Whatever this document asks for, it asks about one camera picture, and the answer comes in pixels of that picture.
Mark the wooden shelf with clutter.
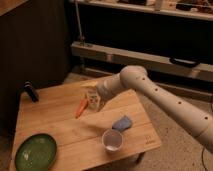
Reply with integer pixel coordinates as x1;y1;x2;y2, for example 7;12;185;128
69;0;213;21

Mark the black table clamp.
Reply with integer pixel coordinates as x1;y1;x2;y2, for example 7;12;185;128
21;81;39;102

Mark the metal vertical rod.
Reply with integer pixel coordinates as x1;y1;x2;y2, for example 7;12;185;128
74;0;85;45

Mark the small clear bottle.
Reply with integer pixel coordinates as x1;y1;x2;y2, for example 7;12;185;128
87;90;100;109

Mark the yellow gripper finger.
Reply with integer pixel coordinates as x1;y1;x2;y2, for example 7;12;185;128
81;81;98;88
86;94;100;110

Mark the long grey case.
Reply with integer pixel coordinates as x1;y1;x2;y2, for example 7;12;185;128
71;41;213;82

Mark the white plastic cup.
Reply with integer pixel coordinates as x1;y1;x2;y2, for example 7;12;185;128
101;129;123;153

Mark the black case handle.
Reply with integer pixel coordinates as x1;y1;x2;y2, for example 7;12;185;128
169;58;201;68

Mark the orange carrot toy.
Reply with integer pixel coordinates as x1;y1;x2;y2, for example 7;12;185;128
75;99;88;118

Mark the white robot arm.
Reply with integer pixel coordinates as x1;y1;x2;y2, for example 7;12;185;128
85;65;213;154

